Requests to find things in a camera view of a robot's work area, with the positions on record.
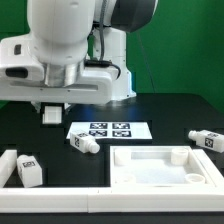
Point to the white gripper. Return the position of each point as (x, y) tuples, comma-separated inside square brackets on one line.
[(72, 84)]

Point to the white square tabletop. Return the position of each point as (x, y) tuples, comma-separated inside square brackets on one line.
[(156, 166)]

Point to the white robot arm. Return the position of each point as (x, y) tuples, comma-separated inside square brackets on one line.
[(74, 53)]

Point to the white marker sheet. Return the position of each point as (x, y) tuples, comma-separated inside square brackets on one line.
[(113, 130)]

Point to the white U-shaped fence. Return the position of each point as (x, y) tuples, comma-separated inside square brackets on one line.
[(192, 197)]

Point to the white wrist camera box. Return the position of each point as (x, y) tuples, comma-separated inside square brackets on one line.
[(16, 61)]

